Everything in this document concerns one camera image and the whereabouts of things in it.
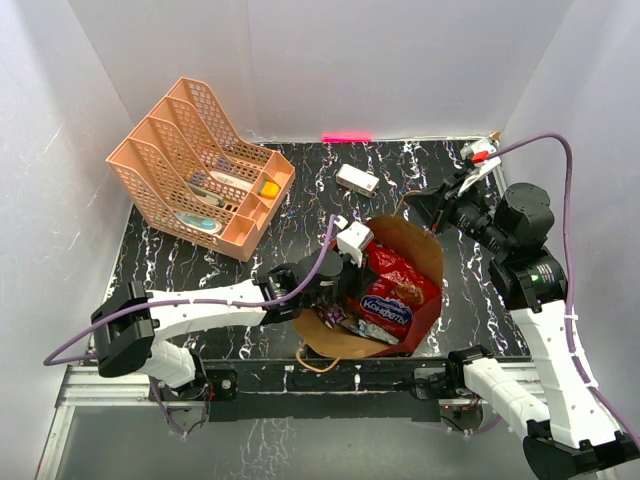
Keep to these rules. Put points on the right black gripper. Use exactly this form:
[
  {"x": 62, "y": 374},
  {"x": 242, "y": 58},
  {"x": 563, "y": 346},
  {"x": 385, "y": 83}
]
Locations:
[{"x": 438, "y": 204}]

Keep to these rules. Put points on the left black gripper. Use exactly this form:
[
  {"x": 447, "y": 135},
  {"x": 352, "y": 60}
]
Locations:
[{"x": 362, "y": 277}]

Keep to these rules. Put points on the red candy bag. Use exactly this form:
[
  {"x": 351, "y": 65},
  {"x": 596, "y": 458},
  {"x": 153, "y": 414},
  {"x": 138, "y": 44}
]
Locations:
[{"x": 399, "y": 293}]

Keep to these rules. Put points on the red brown paper bag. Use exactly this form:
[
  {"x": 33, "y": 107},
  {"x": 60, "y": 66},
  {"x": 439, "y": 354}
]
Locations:
[{"x": 417, "y": 246}]

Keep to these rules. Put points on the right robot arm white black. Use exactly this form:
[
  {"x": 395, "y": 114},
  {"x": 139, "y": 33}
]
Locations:
[{"x": 570, "y": 431}]

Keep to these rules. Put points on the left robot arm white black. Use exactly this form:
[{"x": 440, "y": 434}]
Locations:
[{"x": 134, "y": 328}]

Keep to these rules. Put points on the silver blue snack wrapper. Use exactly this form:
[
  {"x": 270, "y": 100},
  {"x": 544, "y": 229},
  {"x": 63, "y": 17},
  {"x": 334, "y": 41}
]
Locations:
[{"x": 368, "y": 330}]

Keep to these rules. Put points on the small white red box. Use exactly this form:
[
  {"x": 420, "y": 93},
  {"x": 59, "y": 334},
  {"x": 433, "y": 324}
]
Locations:
[{"x": 357, "y": 180}]

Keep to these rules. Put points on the orange yellow block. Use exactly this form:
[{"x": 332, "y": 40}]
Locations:
[{"x": 268, "y": 190}]

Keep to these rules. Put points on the blue white item in organizer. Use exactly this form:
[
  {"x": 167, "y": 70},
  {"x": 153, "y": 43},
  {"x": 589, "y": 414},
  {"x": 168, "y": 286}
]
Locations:
[{"x": 207, "y": 225}]

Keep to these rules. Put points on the white packet in organizer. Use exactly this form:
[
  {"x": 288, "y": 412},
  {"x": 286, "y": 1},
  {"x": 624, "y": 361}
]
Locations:
[{"x": 229, "y": 184}]

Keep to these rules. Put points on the pink plastic file organizer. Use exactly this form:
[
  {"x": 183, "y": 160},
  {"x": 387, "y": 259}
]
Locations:
[{"x": 163, "y": 164}]

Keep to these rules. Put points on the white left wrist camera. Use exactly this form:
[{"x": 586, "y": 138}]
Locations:
[{"x": 353, "y": 242}]

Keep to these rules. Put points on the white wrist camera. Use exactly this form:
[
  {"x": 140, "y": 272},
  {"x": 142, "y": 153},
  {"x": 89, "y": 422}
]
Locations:
[
  {"x": 484, "y": 160},
  {"x": 353, "y": 242}
]

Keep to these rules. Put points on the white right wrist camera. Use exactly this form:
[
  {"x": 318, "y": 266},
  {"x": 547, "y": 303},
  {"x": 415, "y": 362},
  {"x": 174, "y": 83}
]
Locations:
[{"x": 484, "y": 160}]

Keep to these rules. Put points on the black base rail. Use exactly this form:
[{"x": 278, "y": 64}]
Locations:
[{"x": 403, "y": 388}]

